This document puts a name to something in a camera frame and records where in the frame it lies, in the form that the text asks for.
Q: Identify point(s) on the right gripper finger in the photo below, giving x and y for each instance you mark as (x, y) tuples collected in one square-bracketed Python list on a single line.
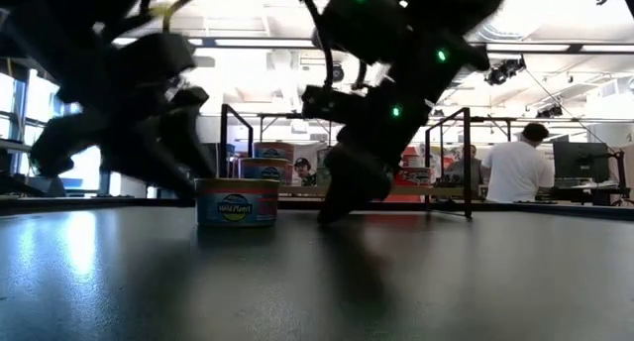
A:
[(377, 180), (342, 187)]

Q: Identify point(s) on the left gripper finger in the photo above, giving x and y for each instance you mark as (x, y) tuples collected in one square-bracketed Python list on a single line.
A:
[(190, 138), (143, 152)]

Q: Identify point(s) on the red label tuna can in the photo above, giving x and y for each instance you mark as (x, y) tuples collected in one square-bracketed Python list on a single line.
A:
[(413, 176)]

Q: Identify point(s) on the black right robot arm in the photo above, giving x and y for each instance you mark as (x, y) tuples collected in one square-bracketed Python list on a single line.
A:
[(421, 34)]

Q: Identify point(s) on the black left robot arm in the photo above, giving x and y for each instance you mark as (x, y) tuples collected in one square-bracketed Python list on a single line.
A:
[(49, 24)]

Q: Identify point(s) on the orange hanging cloth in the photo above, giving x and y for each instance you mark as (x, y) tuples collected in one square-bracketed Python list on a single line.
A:
[(411, 157)]

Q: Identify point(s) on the person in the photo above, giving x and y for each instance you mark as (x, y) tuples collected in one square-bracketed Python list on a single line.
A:
[(517, 172), (470, 170), (303, 172)]

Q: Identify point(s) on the white hanging cloth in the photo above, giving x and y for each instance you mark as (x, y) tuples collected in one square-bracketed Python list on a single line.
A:
[(309, 150)]

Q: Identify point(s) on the large glass window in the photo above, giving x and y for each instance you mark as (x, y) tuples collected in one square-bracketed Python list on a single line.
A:
[(39, 98)]

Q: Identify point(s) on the black table mat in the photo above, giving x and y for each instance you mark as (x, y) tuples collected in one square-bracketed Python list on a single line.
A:
[(317, 291)]

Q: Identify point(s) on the grey side desk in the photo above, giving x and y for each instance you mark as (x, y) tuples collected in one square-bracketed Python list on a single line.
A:
[(12, 146)]

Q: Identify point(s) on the black track spotlight cluster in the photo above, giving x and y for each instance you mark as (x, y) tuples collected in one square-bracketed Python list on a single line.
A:
[(550, 112), (505, 71)]

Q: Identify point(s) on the black computer monitor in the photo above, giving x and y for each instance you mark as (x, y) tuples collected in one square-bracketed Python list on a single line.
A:
[(580, 161)]

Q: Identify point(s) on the cluttered background table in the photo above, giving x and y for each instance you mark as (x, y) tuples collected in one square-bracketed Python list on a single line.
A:
[(584, 190)]

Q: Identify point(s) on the black metal shelf frame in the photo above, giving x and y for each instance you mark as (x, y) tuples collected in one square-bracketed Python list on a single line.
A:
[(467, 182), (224, 143)]

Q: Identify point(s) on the colourful wall poster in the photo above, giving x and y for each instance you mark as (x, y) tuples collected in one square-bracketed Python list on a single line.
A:
[(448, 155)]

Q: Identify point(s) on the black overhead camera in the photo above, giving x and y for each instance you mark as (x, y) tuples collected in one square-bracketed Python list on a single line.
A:
[(339, 73)]

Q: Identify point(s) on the black background rig frame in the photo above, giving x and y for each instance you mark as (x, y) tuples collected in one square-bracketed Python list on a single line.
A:
[(508, 133), (282, 116)]

